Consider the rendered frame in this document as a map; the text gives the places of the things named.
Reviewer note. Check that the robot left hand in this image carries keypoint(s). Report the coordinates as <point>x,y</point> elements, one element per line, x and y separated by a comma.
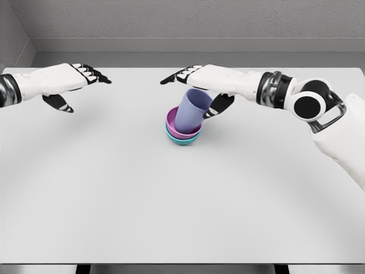
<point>64,77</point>

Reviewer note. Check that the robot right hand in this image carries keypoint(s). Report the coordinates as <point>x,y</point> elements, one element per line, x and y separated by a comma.
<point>212,78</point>

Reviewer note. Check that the lavender plastic cup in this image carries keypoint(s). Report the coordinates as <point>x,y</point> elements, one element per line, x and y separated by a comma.
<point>189,114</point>

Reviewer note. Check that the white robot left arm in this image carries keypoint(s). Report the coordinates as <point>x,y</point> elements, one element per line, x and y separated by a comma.
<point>20,85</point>

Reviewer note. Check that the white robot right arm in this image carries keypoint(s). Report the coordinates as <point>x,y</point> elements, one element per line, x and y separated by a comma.
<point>308,105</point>

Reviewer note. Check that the pink plastic bowl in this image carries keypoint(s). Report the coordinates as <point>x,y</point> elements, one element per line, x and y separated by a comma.
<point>171,121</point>

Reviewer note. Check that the teal plastic bowl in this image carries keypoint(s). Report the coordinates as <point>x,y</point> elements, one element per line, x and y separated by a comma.
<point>182,141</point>

